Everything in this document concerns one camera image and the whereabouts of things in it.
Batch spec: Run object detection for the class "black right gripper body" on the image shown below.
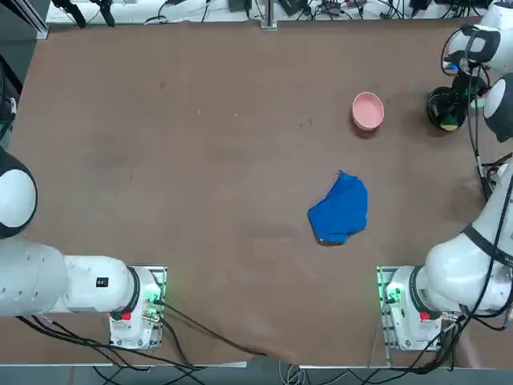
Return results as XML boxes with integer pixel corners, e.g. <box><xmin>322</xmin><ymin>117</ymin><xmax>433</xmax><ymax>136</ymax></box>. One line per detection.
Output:
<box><xmin>451</xmin><ymin>74</ymin><xmax>480</xmax><ymax>108</ymax></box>

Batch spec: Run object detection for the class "pink bowl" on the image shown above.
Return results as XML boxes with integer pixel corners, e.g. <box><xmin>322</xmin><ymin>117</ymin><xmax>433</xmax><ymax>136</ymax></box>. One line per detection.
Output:
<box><xmin>352</xmin><ymin>91</ymin><xmax>386</xmax><ymax>132</ymax></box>

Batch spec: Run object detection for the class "blue cloth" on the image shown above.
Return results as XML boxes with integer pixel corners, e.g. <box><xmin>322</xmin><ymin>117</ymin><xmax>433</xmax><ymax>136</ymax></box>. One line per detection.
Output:
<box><xmin>307</xmin><ymin>169</ymin><xmax>370</xmax><ymax>245</ymax></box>

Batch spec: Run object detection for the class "black stand leg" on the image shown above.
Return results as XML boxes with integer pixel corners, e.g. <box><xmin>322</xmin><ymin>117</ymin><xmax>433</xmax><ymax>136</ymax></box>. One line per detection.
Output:
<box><xmin>92</xmin><ymin>0</ymin><xmax>116</xmax><ymax>27</ymax></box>
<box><xmin>50</xmin><ymin>0</ymin><xmax>87</xmax><ymax>29</ymax></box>

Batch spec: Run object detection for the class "black pan pale handle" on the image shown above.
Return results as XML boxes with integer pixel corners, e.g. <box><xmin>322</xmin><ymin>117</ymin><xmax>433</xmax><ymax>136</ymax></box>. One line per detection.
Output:
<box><xmin>427</xmin><ymin>85</ymin><xmax>488</xmax><ymax>132</ymax></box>

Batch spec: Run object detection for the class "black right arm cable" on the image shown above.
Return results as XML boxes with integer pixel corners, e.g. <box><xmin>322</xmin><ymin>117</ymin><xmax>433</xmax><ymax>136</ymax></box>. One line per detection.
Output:
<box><xmin>442</xmin><ymin>23</ymin><xmax>510</xmax><ymax>334</ymax></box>

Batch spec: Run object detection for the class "aluminium frame post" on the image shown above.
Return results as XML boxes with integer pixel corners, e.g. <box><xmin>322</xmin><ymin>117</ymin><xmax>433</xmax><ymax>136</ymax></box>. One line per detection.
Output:
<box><xmin>260</xmin><ymin>0</ymin><xmax>280</xmax><ymax>30</ymax></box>
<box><xmin>22</xmin><ymin>0</ymin><xmax>50</xmax><ymax>40</ymax></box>

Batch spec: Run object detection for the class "black base cable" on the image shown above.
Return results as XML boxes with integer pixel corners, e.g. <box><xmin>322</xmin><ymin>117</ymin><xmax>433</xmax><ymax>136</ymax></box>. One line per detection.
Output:
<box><xmin>160</xmin><ymin>300</ymin><xmax>268</xmax><ymax>358</ymax></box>

